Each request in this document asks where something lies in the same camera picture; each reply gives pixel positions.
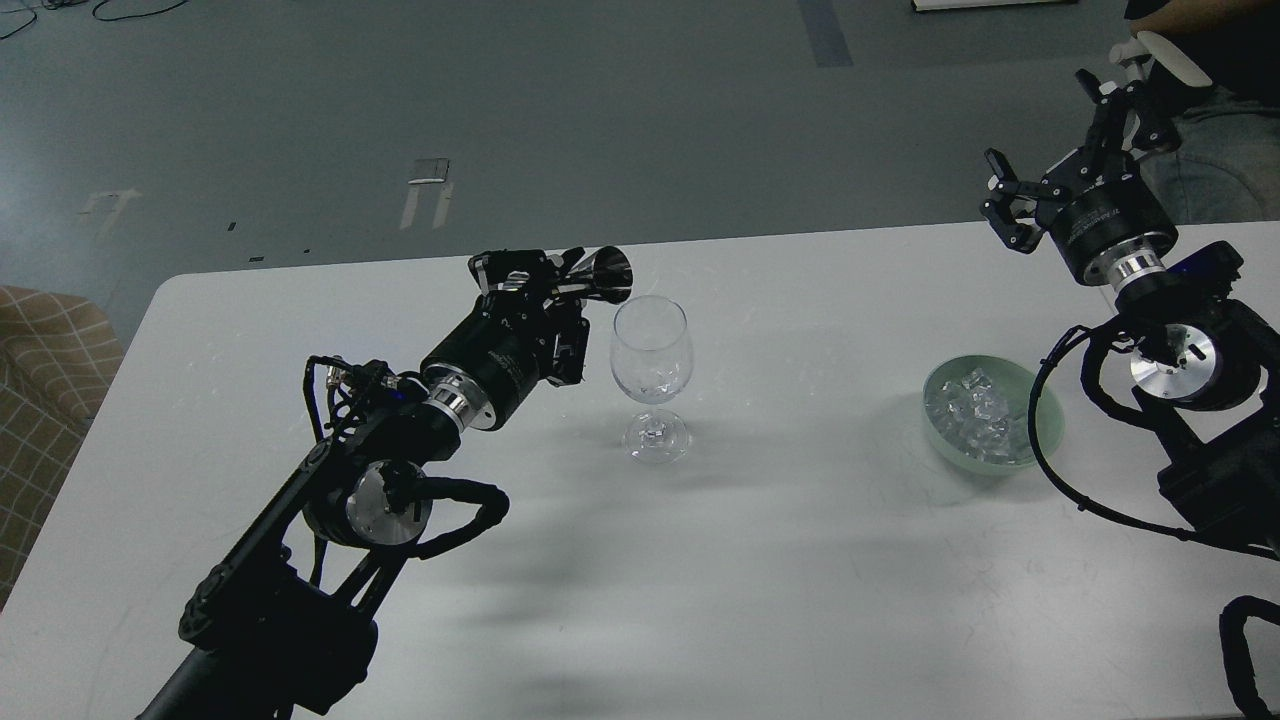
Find clear ice cubes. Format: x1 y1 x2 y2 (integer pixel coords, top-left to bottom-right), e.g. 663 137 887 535
922 361 1036 475

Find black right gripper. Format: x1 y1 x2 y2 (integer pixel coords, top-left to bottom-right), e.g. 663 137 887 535
980 69 1183 287

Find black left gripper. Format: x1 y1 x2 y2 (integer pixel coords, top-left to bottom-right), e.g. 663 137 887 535
420 247 590 430

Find green bowl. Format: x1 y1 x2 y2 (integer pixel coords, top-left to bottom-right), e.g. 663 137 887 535
922 355 1065 477

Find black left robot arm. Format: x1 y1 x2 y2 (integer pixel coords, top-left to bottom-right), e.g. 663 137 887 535
141 246 634 719

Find white office chair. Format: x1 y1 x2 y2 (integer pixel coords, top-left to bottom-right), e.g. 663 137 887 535
1108 31 1215 88

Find steel cocktail jigger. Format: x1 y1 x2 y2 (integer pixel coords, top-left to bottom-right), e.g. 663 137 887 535
550 246 634 305

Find beige checkered sofa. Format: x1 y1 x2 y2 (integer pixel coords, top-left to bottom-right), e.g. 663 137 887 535
1 284 125 602

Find seated person dark shirt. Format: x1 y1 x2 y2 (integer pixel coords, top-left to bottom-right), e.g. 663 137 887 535
1125 1 1279 225

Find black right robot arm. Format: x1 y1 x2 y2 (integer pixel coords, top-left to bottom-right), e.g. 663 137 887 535
980 70 1279 561

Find clear wine glass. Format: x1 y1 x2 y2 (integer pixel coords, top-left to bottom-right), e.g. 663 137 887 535
611 295 694 464

